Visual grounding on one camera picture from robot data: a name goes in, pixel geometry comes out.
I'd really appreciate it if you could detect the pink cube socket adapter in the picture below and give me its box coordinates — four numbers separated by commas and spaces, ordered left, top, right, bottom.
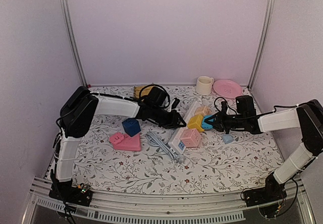
180, 129, 202, 148

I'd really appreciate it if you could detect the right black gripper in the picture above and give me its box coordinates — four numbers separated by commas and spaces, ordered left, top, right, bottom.
204, 108, 246, 134

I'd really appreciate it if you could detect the aluminium frame post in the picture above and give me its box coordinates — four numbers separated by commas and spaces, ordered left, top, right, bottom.
247, 0, 275, 91
60, 0, 88, 87

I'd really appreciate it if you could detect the white power strip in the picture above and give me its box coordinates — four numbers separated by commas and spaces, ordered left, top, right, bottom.
168, 100, 201, 155

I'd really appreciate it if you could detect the dark blue cube adapter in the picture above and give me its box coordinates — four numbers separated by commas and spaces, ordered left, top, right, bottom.
122, 118, 141, 137

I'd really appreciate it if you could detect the beige cube socket adapter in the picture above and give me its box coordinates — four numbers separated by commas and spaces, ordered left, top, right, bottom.
194, 105, 211, 116

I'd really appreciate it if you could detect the pink triangular power strip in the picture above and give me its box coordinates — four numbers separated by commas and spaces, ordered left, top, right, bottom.
109, 132, 141, 151

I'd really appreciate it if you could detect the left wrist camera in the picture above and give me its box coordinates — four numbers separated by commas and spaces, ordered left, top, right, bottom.
138, 84, 180, 111

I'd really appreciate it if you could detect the light blue plug adapter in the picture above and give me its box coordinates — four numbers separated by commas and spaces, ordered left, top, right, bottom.
222, 134, 234, 144

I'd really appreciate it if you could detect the right aluminium frame post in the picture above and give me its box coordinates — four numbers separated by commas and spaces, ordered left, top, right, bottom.
247, 0, 275, 91

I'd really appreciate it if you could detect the left aluminium frame post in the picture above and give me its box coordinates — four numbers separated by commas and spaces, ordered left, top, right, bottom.
60, 0, 88, 87

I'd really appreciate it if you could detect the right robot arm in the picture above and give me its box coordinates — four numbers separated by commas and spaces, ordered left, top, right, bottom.
163, 128, 302, 194

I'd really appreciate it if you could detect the grey power strip cord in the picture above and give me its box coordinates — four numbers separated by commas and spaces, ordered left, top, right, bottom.
145, 130, 186, 163

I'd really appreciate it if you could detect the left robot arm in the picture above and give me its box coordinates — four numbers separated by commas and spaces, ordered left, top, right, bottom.
55, 86, 186, 201

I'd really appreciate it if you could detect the woven bamboo tray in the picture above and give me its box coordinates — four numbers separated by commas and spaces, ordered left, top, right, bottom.
133, 85, 145, 98

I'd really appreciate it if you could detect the front aluminium rail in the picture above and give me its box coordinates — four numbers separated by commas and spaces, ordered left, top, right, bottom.
21, 176, 316, 224

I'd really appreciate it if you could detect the floral tablecloth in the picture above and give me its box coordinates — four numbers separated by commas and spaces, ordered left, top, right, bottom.
45, 85, 286, 196

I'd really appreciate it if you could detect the bright blue plug adapter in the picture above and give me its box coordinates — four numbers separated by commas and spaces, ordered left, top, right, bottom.
201, 115, 214, 131

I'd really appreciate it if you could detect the pink plate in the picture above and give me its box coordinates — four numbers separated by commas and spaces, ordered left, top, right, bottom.
212, 79, 243, 99

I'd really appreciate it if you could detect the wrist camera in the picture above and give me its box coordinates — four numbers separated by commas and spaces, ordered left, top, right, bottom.
235, 95, 256, 117
138, 84, 180, 111

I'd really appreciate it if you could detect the cream ceramic mug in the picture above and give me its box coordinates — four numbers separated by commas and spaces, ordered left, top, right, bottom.
196, 76, 214, 95

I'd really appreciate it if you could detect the yellow cube socket adapter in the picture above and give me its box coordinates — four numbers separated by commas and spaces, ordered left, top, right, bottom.
187, 115, 204, 132

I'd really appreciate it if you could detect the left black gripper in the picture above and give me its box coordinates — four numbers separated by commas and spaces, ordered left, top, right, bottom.
151, 105, 186, 129

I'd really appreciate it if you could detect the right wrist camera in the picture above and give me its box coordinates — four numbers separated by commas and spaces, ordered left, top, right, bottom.
235, 95, 256, 117

